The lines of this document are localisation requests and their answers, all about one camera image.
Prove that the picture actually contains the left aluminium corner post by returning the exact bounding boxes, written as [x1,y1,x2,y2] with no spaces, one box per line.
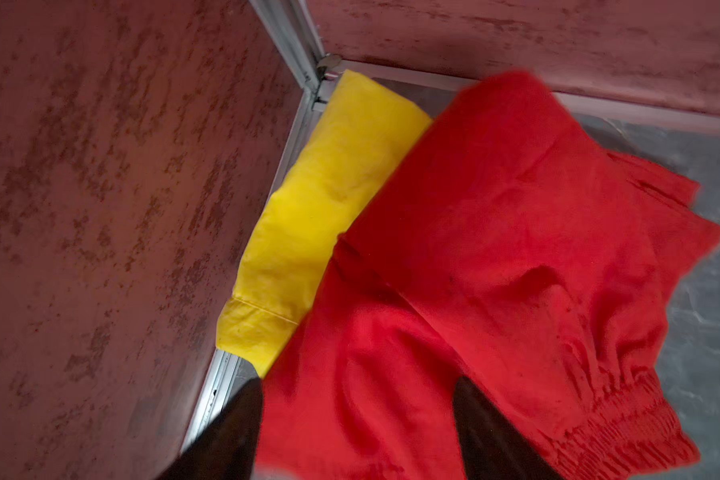
[249,0,326,94]

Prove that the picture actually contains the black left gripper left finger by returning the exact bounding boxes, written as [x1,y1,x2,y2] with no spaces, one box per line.
[157,378,263,480]

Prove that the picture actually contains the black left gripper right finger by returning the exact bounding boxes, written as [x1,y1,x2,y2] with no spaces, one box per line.
[452,376,562,480]

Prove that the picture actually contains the red shorts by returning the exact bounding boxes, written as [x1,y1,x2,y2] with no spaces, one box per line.
[255,72,720,479]

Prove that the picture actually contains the yellow shorts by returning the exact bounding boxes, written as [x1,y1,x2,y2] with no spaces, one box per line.
[216,71,432,377]

